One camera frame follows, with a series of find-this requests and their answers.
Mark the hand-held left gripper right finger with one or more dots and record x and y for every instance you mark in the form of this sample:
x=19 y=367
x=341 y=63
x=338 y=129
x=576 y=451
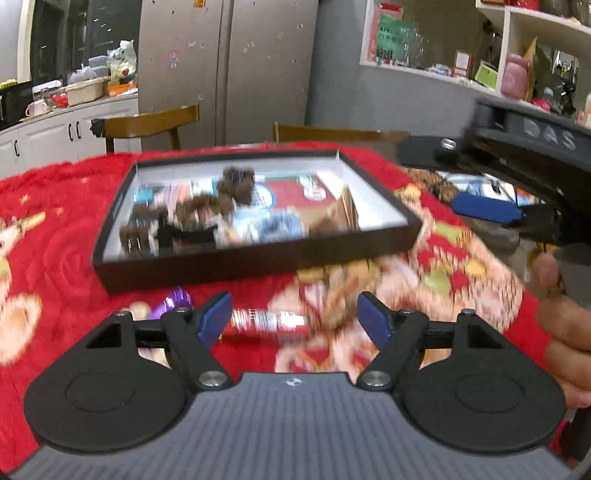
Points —
x=375 y=318

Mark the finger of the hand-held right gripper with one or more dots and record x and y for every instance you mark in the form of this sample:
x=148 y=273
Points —
x=429 y=152
x=485 y=207

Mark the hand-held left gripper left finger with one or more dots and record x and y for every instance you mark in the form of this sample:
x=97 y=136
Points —
x=214 y=316

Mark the black shallow box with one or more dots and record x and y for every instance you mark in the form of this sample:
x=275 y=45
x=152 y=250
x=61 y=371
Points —
x=231 y=270

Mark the red tube packet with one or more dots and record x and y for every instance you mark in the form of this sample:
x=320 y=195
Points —
x=268 y=325

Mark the brown fuzzy hair claw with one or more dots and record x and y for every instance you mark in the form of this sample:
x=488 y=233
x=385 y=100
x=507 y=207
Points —
x=203 y=212
x=138 y=233
x=236 y=184

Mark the person's right hand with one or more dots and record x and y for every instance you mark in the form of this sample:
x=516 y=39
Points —
x=568 y=341

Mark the white plastic packet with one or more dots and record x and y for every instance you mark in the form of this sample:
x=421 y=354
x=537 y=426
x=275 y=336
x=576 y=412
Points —
x=489 y=188

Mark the leopard print cloth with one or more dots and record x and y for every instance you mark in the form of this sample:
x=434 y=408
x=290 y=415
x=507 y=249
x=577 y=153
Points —
x=431 y=184

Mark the purple packet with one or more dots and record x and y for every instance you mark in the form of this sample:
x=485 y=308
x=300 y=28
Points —
x=173 y=302

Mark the pink bottle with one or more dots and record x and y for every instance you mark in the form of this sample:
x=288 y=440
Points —
x=515 y=78

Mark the light green box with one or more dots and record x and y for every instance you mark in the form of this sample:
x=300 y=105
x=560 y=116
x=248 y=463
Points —
x=485 y=75

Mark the black hair clip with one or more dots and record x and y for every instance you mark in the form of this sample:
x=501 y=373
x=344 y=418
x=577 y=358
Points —
x=184 y=236

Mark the wooden chair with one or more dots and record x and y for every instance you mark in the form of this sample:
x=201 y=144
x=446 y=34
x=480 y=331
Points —
x=341 y=134
x=147 y=122

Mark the small framed card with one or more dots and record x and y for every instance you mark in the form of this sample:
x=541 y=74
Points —
x=462 y=63

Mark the green card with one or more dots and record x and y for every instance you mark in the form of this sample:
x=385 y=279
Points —
x=392 y=39

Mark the printed card liner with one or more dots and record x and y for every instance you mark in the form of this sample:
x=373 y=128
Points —
x=295 y=190

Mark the silver double-door fridge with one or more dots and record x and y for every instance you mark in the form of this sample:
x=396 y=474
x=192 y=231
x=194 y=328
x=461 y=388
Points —
x=231 y=69

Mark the white kitchen cabinet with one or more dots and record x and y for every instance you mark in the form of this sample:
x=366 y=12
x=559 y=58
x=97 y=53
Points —
x=55 y=138

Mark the beige plastic basin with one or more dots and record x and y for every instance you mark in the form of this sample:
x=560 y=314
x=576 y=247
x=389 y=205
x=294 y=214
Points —
x=85 y=92

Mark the filled plastic bag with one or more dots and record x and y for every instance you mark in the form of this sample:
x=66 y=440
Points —
x=122 y=62

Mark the black microwave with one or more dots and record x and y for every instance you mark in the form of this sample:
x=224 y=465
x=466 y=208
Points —
x=14 y=106

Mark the dark glass window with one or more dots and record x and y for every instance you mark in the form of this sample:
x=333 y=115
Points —
x=92 y=32

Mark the white wall shelf unit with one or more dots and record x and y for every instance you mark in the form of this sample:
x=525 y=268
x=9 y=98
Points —
x=521 y=27

